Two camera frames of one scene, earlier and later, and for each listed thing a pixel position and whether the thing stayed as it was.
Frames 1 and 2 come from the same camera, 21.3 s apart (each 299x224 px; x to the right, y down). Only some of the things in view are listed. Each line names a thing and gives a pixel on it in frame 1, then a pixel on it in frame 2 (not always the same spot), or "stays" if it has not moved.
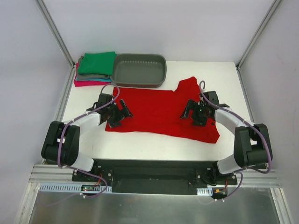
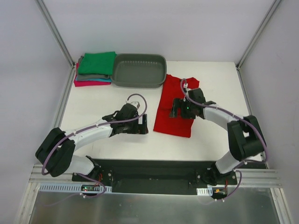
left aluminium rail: (60, 110) stays
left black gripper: (117, 114) → (142, 124)
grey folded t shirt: (89, 76) stays
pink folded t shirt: (80, 83) stays
